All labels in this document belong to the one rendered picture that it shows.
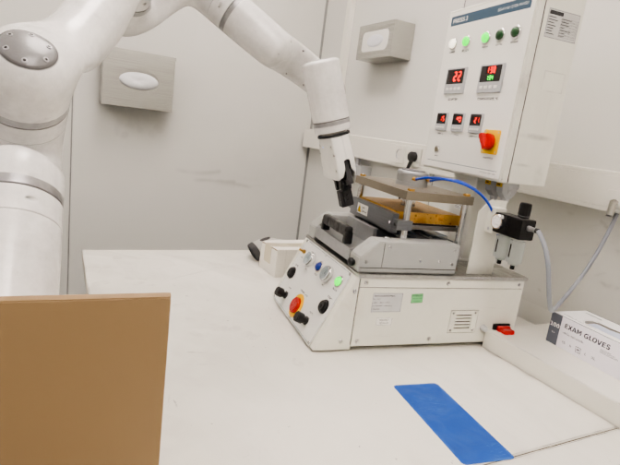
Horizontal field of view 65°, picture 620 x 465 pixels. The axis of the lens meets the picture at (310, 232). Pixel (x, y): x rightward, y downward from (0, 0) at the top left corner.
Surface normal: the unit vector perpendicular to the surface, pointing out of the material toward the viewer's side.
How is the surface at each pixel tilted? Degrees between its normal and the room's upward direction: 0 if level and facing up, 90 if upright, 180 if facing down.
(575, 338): 90
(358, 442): 0
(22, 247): 50
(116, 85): 90
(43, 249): 60
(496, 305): 90
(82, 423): 90
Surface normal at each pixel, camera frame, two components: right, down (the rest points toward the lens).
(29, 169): 0.66, -0.46
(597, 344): -0.91, -0.10
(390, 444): 0.13, -0.97
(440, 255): 0.33, 0.24
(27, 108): 0.33, 0.82
